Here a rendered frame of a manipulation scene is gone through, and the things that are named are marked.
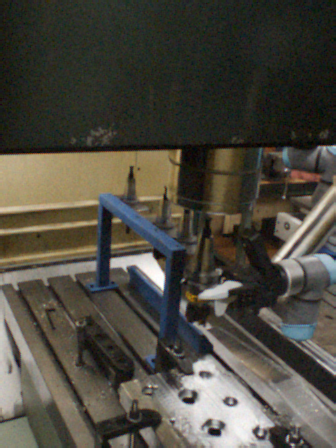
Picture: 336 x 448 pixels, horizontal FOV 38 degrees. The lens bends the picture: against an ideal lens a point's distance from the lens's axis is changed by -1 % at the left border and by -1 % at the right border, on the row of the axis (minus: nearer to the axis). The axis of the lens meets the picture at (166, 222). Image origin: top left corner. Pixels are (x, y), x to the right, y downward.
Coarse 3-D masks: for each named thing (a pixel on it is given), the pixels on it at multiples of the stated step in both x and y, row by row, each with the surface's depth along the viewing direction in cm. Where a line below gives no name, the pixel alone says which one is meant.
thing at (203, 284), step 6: (186, 270) 90; (186, 276) 91; (192, 276) 88; (198, 276) 88; (204, 276) 88; (210, 276) 88; (216, 276) 89; (192, 282) 89; (198, 282) 88; (204, 282) 88; (210, 282) 89; (216, 282) 90; (198, 288) 88; (204, 288) 88; (210, 288) 89
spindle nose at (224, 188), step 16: (176, 160) 79; (192, 160) 77; (208, 160) 76; (224, 160) 75; (240, 160) 76; (256, 160) 78; (176, 176) 80; (192, 176) 77; (208, 176) 76; (224, 176) 76; (240, 176) 77; (256, 176) 79; (176, 192) 80; (192, 192) 78; (208, 192) 77; (224, 192) 77; (240, 192) 78; (256, 192) 81; (192, 208) 79; (208, 208) 78; (224, 208) 78; (240, 208) 79
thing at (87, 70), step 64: (0, 0) 48; (64, 0) 51; (128, 0) 55; (192, 0) 58; (256, 0) 63; (320, 0) 67; (0, 64) 50; (64, 64) 54; (128, 64) 57; (192, 64) 61; (256, 64) 66; (320, 64) 71; (0, 128) 52; (64, 128) 56; (128, 128) 60; (192, 128) 64; (256, 128) 70; (320, 128) 76
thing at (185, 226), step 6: (186, 216) 121; (192, 216) 123; (180, 222) 123; (186, 222) 122; (192, 222) 123; (180, 228) 123; (186, 228) 122; (192, 228) 123; (180, 234) 123; (186, 234) 122; (192, 234) 123
